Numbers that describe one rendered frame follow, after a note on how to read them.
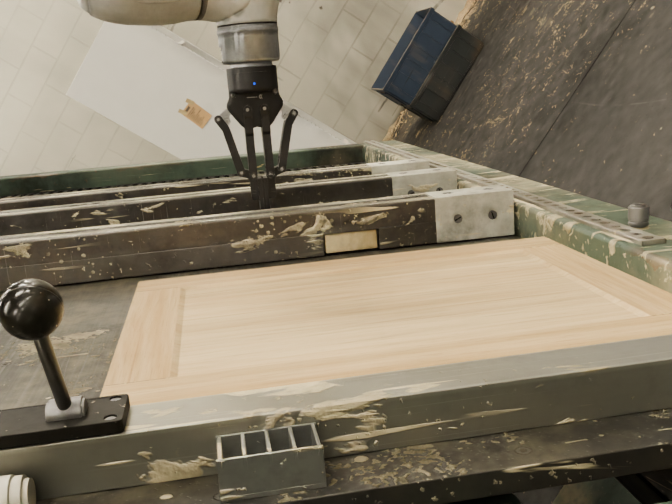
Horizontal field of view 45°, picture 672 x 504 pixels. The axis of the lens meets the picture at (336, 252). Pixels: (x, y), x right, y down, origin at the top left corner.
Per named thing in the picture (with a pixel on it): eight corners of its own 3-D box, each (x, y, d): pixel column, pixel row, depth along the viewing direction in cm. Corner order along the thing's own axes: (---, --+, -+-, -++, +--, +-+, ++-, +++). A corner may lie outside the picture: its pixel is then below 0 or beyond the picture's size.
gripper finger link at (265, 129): (256, 104, 123) (266, 103, 123) (265, 176, 126) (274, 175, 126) (258, 104, 119) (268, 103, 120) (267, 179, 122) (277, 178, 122)
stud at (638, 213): (652, 228, 99) (652, 204, 98) (634, 230, 99) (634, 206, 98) (642, 224, 101) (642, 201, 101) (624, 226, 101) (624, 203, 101)
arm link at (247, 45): (215, 30, 122) (220, 70, 124) (216, 26, 114) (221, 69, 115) (275, 26, 124) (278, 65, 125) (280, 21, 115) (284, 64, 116)
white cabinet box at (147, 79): (415, 186, 496) (112, 4, 447) (366, 263, 507) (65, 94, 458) (397, 167, 554) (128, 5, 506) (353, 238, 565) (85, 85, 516)
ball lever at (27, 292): (97, 441, 56) (53, 306, 47) (40, 449, 55) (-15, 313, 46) (99, 397, 58) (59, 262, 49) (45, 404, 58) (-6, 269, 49)
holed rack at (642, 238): (666, 243, 91) (666, 238, 91) (641, 246, 91) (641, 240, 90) (372, 141, 250) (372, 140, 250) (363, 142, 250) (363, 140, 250)
